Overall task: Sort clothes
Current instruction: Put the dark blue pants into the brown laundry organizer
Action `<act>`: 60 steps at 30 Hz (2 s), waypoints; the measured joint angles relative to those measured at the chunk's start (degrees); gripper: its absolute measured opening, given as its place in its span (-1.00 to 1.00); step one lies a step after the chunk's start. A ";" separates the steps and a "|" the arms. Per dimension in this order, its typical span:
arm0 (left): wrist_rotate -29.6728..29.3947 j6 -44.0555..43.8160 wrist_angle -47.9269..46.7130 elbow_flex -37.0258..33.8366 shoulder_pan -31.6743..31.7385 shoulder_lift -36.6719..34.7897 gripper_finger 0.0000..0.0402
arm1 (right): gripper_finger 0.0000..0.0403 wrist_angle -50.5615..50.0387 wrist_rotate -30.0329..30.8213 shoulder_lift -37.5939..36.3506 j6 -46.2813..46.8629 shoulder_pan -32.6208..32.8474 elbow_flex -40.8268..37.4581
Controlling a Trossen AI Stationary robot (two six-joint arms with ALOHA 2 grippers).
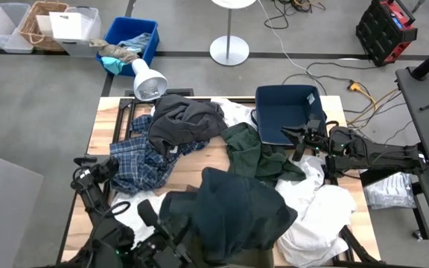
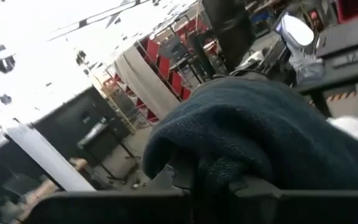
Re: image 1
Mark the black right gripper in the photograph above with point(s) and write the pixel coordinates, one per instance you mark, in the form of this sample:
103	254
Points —
317	141

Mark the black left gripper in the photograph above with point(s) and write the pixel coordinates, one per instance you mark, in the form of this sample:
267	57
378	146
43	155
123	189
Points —
173	257

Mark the green-grey textured cloth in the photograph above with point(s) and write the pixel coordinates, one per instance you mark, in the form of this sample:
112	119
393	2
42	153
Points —
136	223

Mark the dark teal garment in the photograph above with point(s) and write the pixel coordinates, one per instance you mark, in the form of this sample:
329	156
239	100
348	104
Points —
237	216

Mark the large white towel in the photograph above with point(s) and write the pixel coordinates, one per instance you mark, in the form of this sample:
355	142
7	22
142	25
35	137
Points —
322	216

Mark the dark grey garment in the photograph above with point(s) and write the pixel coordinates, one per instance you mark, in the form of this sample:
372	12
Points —
184	119

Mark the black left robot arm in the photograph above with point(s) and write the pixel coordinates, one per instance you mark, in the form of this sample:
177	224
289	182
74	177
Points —
104	223

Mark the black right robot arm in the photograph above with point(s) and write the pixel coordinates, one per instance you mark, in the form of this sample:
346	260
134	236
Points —
386	154

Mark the navy white striped fabric bin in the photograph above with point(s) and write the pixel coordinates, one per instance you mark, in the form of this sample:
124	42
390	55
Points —
281	111

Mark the dark green garment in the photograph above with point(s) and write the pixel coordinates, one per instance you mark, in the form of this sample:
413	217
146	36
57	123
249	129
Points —
251	156

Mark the thin white garment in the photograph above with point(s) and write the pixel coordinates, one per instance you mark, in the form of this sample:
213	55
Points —
237	111

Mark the blue plaid shirt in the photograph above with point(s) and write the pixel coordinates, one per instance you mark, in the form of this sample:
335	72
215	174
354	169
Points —
136	164

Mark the clear plastic bag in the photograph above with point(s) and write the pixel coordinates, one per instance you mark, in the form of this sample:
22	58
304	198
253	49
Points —
389	191

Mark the red black jobsite box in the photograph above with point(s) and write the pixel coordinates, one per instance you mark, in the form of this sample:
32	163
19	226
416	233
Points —
382	33

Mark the white lamp head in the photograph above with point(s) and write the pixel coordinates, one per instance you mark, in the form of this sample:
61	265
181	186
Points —
147	80

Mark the light blue garment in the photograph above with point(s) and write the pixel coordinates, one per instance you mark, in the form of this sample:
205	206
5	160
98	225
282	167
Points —
140	41

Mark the turquoise garment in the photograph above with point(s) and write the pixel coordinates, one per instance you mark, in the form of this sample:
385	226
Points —
112	65

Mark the tan garment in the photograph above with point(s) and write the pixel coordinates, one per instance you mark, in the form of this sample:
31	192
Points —
117	52

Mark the blue plastic tub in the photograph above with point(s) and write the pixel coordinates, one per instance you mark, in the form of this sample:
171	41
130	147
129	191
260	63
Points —
129	26

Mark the translucent storage box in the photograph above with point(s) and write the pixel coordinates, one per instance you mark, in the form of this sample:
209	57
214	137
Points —
88	37

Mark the white plastic lid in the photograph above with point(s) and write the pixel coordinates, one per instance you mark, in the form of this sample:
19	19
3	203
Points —
65	26

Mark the wicker basket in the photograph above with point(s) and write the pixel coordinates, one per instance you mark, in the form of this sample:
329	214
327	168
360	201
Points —
32	30

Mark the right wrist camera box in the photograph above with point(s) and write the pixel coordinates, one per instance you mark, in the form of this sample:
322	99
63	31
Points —
314	124

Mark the black aluminium table frame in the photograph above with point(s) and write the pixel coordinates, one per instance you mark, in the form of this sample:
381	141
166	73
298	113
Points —
122	123

